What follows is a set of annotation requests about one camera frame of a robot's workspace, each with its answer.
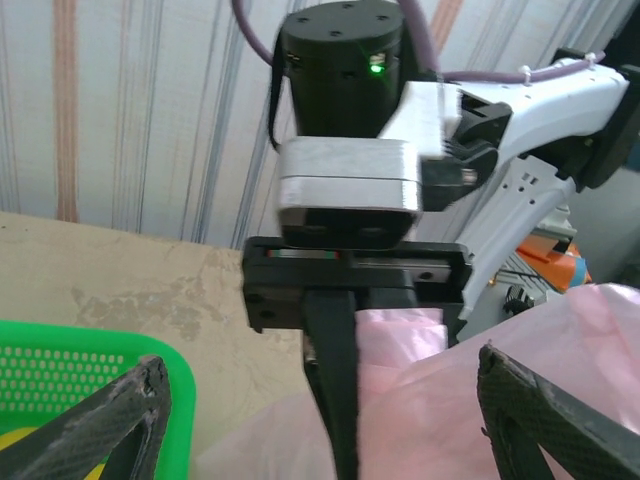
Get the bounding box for pink translucent plastic bag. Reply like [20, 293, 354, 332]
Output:
[192, 282, 640, 480]

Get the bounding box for black camera cable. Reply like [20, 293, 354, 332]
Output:
[267, 34, 286, 151]

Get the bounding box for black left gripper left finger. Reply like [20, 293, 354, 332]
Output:
[0, 353, 173, 480]

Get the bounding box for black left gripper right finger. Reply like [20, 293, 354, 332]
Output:
[477, 341, 640, 480]

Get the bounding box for green perforated plastic basket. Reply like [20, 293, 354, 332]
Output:
[0, 319, 197, 480]

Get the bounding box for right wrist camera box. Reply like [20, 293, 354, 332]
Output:
[276, 79, 466, 251]

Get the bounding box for orange box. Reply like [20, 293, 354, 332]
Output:
[514, 238, 594, 292]

